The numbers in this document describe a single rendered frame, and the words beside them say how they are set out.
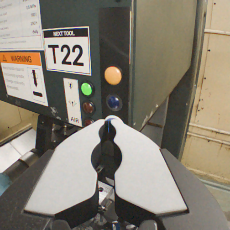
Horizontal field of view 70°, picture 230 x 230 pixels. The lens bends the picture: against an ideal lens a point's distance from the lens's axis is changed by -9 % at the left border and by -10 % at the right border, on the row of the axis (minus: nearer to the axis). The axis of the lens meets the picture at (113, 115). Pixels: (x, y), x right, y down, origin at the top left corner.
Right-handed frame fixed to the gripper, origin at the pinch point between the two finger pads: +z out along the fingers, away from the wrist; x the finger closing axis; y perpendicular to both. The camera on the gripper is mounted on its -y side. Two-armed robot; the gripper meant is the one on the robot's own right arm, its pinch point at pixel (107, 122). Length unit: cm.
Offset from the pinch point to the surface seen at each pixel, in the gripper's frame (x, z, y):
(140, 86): 4.4, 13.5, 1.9
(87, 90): -3.4, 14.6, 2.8
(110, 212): -1, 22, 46
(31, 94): -16.7, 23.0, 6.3
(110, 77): 0.1, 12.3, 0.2
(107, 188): -3, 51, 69
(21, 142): -82, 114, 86
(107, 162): -4, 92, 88
